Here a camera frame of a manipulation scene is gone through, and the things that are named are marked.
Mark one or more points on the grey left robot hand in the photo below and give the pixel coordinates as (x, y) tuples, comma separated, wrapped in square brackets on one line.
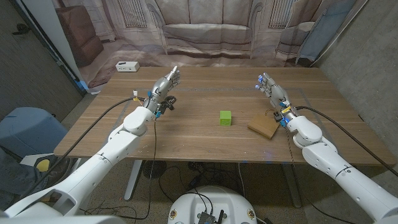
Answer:
[(161, 90)]

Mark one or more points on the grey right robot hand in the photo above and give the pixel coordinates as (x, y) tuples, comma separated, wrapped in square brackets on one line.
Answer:
[(278, 96)]

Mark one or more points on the black grip strengthener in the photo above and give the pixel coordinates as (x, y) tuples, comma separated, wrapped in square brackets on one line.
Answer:
[(170, 102)]

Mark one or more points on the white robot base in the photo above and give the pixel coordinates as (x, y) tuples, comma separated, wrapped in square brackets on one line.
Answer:
[(211, 199)]

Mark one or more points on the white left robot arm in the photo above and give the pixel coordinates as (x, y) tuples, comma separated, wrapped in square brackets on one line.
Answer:
[(102, 161)]

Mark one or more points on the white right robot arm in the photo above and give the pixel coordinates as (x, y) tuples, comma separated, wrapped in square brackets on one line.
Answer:
[(335, 161)]

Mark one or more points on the green block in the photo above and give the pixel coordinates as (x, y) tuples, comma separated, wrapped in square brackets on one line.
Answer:
[(225, 119)]

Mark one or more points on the brown wooden board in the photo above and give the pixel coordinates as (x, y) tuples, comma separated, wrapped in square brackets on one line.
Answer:
[(262, 126)]

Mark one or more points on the grey tape outline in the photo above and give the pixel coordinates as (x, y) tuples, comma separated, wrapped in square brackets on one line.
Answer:
[(202, 89)]

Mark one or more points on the white power strip box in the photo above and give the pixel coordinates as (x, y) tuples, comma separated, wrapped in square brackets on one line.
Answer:
[(127, 66)]

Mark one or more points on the printed sofa room backdrop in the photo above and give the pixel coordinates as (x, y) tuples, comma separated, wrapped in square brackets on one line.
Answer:
[(205, 31)]

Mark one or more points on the blue tape piece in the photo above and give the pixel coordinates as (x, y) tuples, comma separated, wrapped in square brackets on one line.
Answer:
[(82, 85)]

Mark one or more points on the black round fan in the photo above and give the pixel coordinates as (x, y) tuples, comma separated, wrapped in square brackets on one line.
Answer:
[(154, 169)]

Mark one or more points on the grey table leg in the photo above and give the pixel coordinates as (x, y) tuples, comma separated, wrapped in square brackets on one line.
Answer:
[(291, 186)]

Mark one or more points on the white table leg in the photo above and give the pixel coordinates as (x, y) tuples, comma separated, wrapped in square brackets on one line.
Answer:
[(133, 180)]

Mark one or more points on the black module with antenna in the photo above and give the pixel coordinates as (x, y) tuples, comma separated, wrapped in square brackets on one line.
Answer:
[(206, 217)]

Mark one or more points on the blue-grey round stool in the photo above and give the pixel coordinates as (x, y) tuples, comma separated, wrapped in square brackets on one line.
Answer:
[(28, 130)]

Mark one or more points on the person in blue jeans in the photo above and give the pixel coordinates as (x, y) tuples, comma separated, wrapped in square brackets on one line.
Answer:
[(18, 177)]

